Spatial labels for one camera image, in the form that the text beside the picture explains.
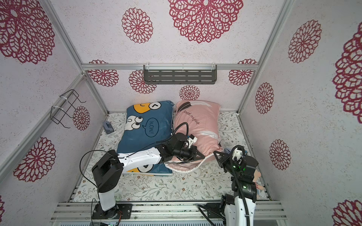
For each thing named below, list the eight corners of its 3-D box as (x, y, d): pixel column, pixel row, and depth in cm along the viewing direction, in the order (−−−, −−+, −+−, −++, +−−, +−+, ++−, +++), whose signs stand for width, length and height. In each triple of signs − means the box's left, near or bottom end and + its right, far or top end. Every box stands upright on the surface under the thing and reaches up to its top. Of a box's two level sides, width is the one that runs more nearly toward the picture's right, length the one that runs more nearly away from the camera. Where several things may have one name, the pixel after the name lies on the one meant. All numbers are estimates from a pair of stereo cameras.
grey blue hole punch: (107, 134, 108) (105, 131, 105) (104, 126, 114) (101, 122, 110) (114, 131, 110) (112, 128, 107) (110, 123, 116) (108, 119, 112)
